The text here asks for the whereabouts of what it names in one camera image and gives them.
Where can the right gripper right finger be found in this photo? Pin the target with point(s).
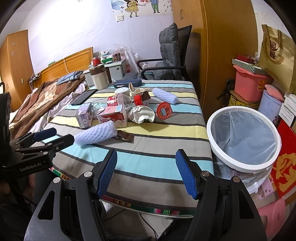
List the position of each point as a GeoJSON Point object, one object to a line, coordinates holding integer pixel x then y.
{"type": "Point", "coordinates": [190, 173]}

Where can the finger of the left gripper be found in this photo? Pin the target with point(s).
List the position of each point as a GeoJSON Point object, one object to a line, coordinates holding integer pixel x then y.
{"type": "Point", "coordinates": [45, 134]}
{"type": "Point", "coordinates": [62, 142]}

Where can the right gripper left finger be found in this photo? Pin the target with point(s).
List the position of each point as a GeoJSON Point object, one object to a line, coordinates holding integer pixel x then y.
{"type": "Point", "coordinates": [103, 172]}

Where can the brown snack wrapper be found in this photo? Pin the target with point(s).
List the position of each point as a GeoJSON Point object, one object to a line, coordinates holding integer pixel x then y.
{"type": "Point", "coordinates": [124, 136]}

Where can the purple milk carton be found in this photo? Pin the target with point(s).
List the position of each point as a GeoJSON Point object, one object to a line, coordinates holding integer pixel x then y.
{"type": "Point", "coordinates": [84, 115]}

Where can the red white milk carton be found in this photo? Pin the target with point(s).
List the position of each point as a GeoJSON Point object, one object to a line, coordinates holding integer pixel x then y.
{"type": "Point", "coordinates": [117, 114]}

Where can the clear cup red lid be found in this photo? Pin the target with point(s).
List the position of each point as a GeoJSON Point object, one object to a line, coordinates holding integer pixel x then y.
{"type": "Point", "coordinates": [164, 110]}

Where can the white paper cup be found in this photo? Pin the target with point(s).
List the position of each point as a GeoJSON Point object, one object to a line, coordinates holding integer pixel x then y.
{"type": "Point", "coordinates": [141, 113]}

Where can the clear bottle red cap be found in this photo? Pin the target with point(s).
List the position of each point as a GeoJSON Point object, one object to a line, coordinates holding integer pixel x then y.
{"type": "Point", "coordinates": [116, 104]}

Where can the white instant noodle cup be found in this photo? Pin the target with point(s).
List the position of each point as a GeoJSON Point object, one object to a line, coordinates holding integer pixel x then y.
{"type": "Point", "coordinates": [122, 91]}

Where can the beige paper bag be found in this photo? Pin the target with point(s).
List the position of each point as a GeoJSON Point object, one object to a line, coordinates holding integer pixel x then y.
{"type": "Point", "coordinates": [142, 92]}

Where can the white round trash bin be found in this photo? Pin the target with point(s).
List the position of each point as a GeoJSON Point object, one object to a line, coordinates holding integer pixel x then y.
{"type": "Point", "coordinates": [244, 143]}

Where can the brown blanket on bed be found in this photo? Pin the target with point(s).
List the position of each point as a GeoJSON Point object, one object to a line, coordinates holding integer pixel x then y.
{"type": "Point", "coordinates": [37, 104]}

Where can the black smartphone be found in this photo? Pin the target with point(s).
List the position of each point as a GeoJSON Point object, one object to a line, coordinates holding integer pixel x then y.
{"type": "Point", "coordinates": [83, 97]}

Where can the striped tablecloth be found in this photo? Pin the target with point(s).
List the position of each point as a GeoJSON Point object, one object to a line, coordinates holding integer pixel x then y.
{"type": "Point", "coordinates": [146, 177]}

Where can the wooden door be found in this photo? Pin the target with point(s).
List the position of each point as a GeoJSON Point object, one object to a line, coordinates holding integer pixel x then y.
{"type": "Point", "coordinates": [16, 67]}

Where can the folded blue cloth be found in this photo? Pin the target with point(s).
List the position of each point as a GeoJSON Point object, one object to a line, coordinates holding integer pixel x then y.
{"type": "Point", "coordinates": [69, 77]}

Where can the wooden bed headboard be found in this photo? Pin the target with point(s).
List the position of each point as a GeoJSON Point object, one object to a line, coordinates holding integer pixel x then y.
{"type": "Point", "coordinates": [75, 62]}

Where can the beige brown kettle jug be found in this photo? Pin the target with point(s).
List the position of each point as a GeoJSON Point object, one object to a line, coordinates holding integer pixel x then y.
{"type": "Point", "coordinates": [101, 77]}

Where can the yellow patterned box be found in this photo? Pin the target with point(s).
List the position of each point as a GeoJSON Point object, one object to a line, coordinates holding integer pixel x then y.
{"type": "Point", "coordinates": [237, 100]}

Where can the dark blue glasses case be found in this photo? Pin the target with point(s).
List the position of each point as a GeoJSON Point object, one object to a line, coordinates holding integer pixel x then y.
{"type": "Point", "coordinates": [126, 82]}

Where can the red jar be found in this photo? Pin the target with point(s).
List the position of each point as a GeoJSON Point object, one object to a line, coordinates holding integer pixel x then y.
{"type": "Point", "coordinates": [96, 61]}

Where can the white bedside cabinet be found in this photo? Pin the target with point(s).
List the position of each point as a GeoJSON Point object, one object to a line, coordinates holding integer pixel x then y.
{"type": "Point", "coordinates": [117, 71]}

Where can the red gold gift box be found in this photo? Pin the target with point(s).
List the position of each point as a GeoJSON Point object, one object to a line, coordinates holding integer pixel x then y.
{"type": "Point", "coordinates": [283, 171]}

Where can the pink plastic stool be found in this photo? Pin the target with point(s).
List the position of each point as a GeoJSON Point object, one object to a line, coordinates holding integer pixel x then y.
{"type": "Point", "coordinates": [275, 214]}

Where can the pink plastic bucket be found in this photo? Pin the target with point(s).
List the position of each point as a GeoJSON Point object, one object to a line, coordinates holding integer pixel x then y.
{"type": "Point", "coordinates": [250, 86]}

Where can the lavender bin pink lid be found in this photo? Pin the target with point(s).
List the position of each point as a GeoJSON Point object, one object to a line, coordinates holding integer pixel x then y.
{"type": "Point", "coordinates": [271, 102]}

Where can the striped gift box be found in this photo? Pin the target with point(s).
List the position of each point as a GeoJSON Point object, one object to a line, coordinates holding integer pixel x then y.
{"type": "Point", "coordinates": [249, 67]}

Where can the grey cushioned office chair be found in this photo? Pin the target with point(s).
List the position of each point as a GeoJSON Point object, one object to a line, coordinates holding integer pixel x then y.
{"type": "Point", "coordinates": [173, 48]}

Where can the wooden wardrobe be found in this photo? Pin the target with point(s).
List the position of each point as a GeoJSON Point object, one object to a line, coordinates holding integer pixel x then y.
{"type": "Point", "coordinates": [221, 30]}

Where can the gold paper gift bag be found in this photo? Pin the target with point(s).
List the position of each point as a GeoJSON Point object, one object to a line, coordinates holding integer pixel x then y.
{"type": "Point", "coordinates": [277, 57]}

